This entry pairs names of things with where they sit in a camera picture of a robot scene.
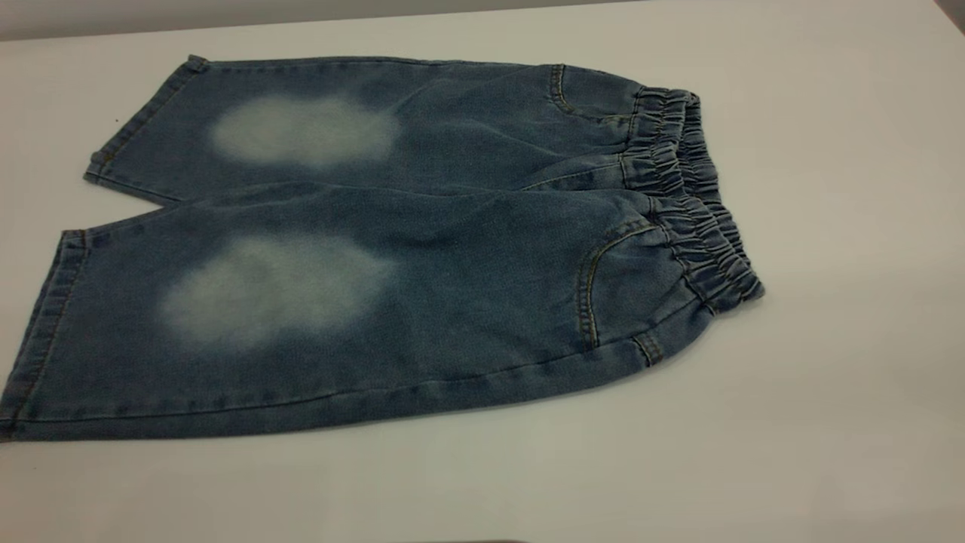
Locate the blue denim jeans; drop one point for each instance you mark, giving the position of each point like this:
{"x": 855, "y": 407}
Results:
{"x": 452, "y": 302}

